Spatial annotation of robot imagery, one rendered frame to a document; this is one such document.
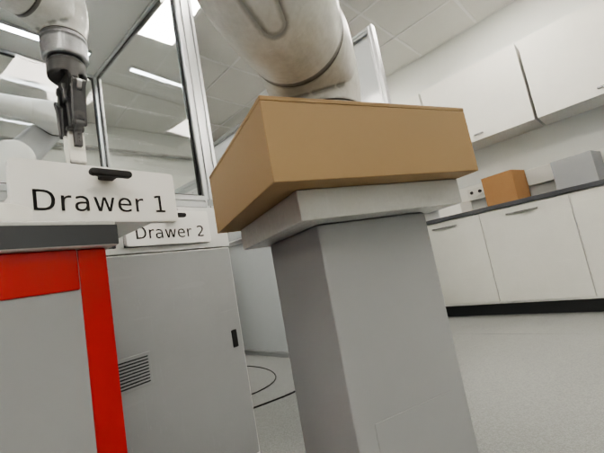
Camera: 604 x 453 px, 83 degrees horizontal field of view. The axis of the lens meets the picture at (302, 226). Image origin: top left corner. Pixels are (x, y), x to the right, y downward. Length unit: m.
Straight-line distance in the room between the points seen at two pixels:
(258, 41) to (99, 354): 0.40
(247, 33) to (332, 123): 0.14
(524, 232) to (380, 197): 2.74
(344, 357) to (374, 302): 0.09
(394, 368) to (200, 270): 0.84
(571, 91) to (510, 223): 1.14
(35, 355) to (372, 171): 0.41
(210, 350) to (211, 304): 0.15
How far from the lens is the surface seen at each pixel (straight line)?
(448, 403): 0.60
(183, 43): 1.58
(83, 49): 0.98
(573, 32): 3.75
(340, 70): 0.59
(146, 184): 0.81
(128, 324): 1.11
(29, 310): 0.44
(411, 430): 0.56
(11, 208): 0.53
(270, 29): 0.46
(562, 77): 3.65
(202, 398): 1.24
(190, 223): 1.22
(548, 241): 3.17
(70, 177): 0.75
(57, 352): 0.45
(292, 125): 0.41
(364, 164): 0.44
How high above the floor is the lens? 0.66
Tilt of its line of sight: 7 degrees up
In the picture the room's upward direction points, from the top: 10 degrees counter-clockwise
